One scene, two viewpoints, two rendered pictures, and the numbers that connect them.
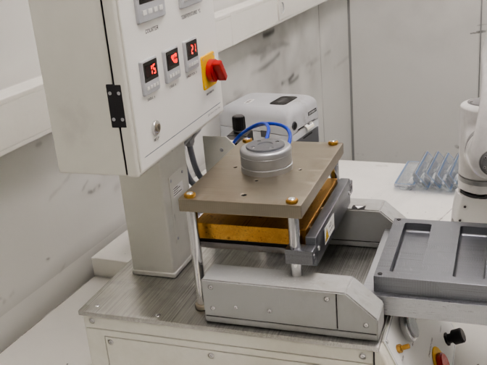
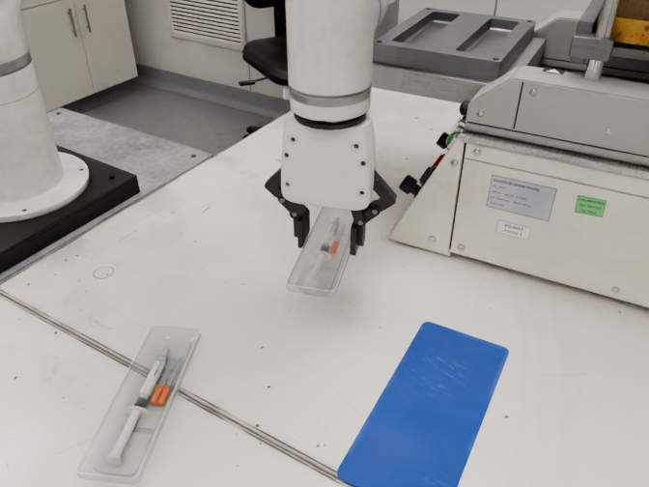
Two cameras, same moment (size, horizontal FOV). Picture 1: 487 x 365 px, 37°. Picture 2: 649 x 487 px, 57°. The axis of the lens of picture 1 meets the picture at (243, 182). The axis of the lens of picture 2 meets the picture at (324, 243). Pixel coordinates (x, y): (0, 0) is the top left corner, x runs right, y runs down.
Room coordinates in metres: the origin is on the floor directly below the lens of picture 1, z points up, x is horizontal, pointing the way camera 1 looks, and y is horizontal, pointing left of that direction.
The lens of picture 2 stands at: (1.77, -0.37, 1.22)
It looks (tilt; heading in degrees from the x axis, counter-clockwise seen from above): 35 degrees down; 186
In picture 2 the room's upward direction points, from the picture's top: straight up
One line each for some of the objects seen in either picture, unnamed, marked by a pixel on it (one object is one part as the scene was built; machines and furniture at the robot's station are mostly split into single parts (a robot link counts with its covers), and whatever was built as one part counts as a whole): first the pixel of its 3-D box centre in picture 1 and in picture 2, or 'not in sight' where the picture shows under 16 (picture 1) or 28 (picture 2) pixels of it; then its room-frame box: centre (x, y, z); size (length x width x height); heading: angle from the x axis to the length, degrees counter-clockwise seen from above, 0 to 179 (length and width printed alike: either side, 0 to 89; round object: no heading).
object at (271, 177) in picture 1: (253, 178); not in sight; (1.07, -0.02, 1.08); 0.31 x 0.24 x 0.13; 159
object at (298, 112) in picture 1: (271, 127); not in sight; (2.03, -0.10, 0.88); 0.25 x 0.20 x 0.17; 59
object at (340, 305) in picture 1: (291, 300); (615, 45); (0.88, -0.05, 0.96); 0.25 x 0.05 x 0.07; 69
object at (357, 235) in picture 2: not in sight; (366, 226); (1.20, -0.38, 0.84); 0.03 x 0.03 x 0.07; 83
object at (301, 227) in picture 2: not in sight; (293, 216); (1.19, -0.47, 0.84); 0.03 x 0.03 x 0.07; 83
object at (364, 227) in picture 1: (338, 221); (580, 113); (1.14, -0.16, 0.96); 0.26 x 0.05 x 0.07; 69
